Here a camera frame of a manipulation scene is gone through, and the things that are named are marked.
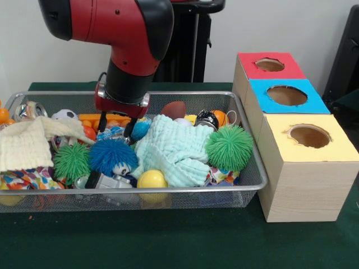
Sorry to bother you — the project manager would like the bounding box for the shallow clear mesh bin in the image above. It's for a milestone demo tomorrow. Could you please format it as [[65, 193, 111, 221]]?
[[0, 91, 269, 214]]

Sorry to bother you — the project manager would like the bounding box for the small soccer ball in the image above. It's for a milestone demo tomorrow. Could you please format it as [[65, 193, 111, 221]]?
[[52, 109, 79, 121]]

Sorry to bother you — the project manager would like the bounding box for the small brown football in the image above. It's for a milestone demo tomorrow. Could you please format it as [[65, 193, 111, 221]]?
[[160, 101, 187, 118]]

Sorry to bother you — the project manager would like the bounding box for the long orange block with holes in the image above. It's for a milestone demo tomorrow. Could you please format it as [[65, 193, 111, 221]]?
[[78, 113, 132, 131]]

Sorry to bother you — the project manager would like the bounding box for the mint ribbed cloth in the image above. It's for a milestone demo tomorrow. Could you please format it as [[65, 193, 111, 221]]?
[[130, 114, 214, 188]]

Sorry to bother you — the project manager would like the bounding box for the black upright panel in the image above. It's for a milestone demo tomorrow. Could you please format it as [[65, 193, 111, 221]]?
[[322, 4, 359, 99]]

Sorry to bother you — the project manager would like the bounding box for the colourful globe ball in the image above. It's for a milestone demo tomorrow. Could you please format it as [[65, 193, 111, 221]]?
[[130, 117, 152, 141]]

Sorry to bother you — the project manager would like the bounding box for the cream ribbed cloth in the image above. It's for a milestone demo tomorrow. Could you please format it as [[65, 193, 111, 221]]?
[[0, 116, 96, 172]]

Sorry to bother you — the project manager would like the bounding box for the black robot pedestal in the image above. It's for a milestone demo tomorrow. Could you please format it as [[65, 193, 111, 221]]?
[[153, 0, 227, 84]]

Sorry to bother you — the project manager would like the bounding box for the large green spiky ball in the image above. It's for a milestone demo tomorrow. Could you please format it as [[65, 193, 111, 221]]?
[[53, 142, 92, 185]]

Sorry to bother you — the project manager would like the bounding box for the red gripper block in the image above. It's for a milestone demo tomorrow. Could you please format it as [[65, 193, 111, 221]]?
[[94, 83, 151, 139]]

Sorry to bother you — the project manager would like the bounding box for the clear packet with blue print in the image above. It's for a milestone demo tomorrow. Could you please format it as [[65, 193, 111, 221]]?
[[96, 125, 129, 142]]

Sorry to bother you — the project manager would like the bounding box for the wooden box with three holes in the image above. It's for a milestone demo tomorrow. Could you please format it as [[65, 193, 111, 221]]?
[[231, 52, 359, 224]]

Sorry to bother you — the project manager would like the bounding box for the plain yellow ball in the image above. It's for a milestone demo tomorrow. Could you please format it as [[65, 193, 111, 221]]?
[[136, 169, 168, 203]]

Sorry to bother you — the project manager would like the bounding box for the blue spiky toy with face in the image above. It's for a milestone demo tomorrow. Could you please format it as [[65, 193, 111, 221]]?
[[89, 138, 140, 179]]

